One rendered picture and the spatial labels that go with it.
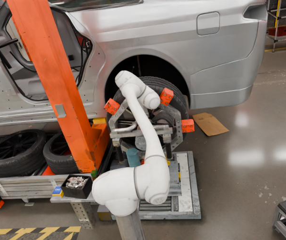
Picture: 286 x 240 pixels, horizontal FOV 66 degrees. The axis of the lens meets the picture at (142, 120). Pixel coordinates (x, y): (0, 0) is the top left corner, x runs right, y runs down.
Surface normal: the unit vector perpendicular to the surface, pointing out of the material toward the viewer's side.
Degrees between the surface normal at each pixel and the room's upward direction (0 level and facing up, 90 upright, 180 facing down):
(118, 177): 20
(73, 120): 90
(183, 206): 0
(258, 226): 0
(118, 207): 80
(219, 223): 0
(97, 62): 90
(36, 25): 90
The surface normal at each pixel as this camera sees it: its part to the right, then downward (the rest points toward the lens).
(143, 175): -0.08, -0.69
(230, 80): -0.10, 0.53
